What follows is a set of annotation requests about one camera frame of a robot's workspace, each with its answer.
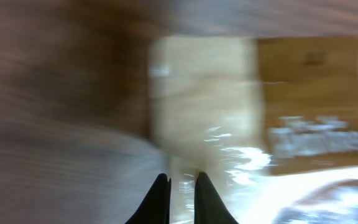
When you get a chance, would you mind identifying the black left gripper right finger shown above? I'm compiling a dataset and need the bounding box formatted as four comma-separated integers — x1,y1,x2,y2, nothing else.
194,172,238,224

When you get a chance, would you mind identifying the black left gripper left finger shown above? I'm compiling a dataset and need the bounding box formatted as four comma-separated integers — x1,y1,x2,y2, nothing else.
125,174,172,224

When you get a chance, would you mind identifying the brown cookie snack bag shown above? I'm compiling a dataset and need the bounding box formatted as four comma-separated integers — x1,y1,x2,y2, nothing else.
150,36,358,224

